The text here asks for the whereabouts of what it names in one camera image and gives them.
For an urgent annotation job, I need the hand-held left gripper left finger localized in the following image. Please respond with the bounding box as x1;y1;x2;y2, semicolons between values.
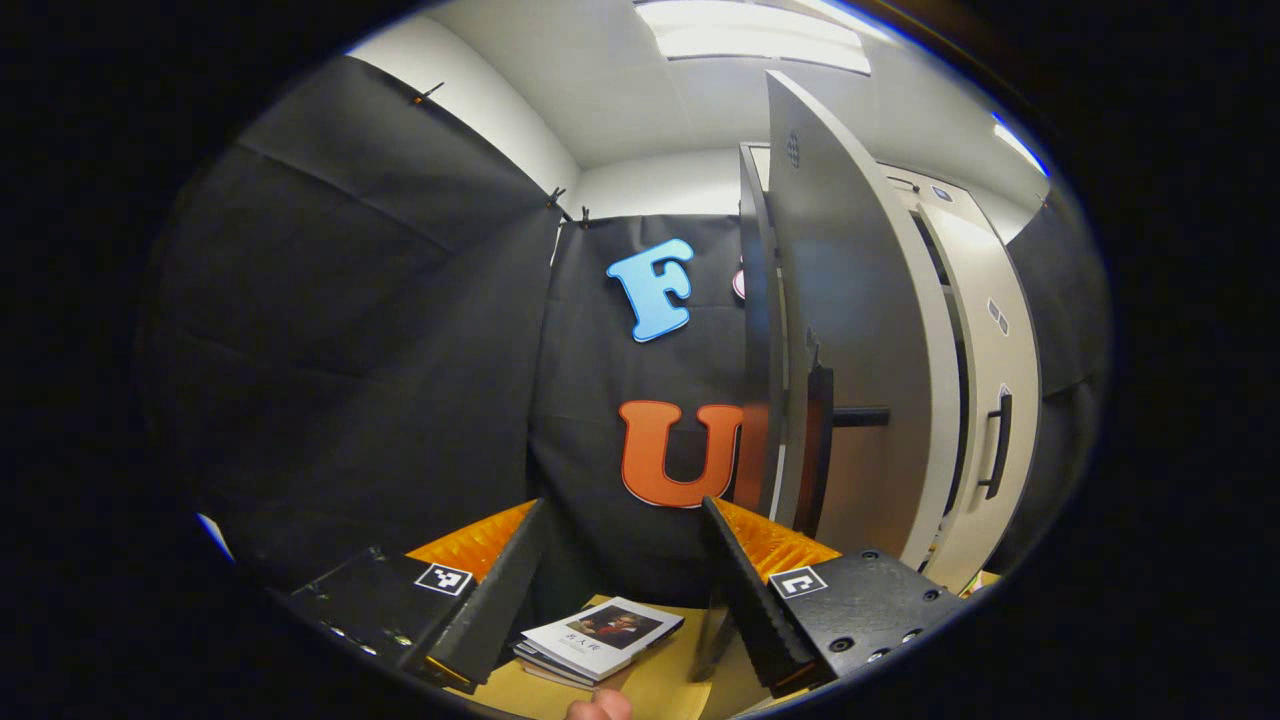
285;497;549;693

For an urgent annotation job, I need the black backdrop cloth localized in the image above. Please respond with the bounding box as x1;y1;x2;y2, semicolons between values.
140;55;1111;611

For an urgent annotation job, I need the white shoe cabinet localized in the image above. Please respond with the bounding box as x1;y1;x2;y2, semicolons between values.
745;143;1001;561

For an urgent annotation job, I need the white portrait cover book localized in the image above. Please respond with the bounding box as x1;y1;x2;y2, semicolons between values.
520;597;686;681

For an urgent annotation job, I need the ceiling light panel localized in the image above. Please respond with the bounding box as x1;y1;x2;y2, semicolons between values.
990;113;1051;179
633;0;873;76

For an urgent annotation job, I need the black door handle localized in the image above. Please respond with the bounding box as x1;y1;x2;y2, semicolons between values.
800;340;891;536
978;388;1014;501

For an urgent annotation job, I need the dark-edged book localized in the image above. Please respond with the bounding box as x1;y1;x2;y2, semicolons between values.
513;642;601;691

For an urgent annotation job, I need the white shoe cabinet door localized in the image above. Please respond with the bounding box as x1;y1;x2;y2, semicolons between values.
738;68;963;571
915;200;1043;593

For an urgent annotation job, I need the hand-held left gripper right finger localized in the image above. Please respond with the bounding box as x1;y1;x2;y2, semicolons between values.
700;495;969;699

